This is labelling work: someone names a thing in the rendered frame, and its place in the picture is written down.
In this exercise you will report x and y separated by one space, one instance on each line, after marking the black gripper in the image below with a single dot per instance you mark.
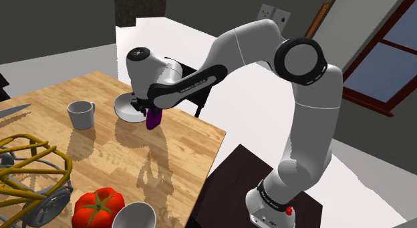
139 105

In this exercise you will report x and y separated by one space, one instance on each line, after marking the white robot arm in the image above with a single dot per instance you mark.
309 129

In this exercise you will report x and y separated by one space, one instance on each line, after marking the shallow white bowl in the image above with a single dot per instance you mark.
123 110

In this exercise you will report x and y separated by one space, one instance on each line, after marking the wooden table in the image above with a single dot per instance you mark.
114 155

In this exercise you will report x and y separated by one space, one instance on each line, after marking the white mug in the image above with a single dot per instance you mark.
80 117

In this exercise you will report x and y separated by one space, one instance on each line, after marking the black chair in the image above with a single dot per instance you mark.
202 99

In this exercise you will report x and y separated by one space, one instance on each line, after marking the red tomato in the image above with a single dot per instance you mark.
97 207

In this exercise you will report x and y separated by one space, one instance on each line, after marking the deep white bowl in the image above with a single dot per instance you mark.
135 217

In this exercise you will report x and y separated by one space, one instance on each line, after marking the dark robot stand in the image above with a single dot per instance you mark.
224 191

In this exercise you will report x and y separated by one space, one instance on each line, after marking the grey knife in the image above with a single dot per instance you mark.
12 110

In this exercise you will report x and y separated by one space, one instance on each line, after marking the brown door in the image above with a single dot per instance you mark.
320 18

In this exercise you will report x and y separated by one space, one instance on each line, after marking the red-framed window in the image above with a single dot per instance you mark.
387 61

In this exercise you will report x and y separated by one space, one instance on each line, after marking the white wall panel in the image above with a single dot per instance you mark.
273 14

